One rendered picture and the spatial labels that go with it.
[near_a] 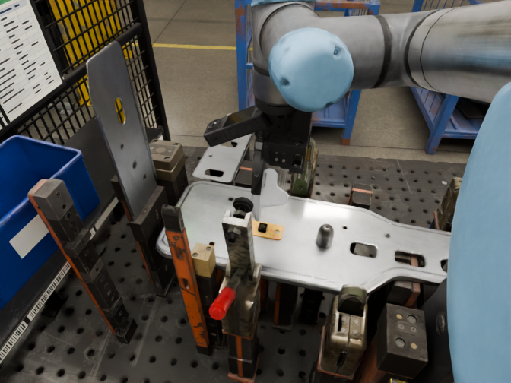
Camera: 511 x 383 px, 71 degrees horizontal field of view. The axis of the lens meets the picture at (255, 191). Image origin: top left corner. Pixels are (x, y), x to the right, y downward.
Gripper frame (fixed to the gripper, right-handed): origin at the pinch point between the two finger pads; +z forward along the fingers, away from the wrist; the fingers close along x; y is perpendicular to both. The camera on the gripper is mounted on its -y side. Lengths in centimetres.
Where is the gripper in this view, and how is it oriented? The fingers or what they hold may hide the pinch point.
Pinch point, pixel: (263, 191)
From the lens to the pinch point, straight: 66.5
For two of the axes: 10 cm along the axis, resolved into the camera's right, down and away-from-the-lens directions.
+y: 9.7, 1.6, -1.7
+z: 0.0, 7.2, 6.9
